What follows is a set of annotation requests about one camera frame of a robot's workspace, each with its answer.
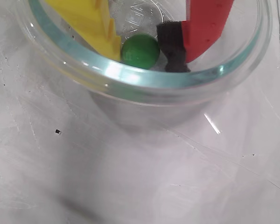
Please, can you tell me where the green ball pill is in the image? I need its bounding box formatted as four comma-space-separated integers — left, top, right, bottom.
121, 34, 161, 70

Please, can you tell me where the clear glass bowl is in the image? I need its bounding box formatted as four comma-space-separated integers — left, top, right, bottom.
14, 0, 274, 133

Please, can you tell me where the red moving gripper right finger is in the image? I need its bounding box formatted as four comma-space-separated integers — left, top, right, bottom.
155, 0, 234, 73

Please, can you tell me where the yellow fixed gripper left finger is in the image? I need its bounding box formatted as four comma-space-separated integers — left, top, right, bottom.
44, 0, 121, 62

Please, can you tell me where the white tablecloth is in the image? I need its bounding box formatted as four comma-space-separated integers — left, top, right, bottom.
0, 0, 280, 224

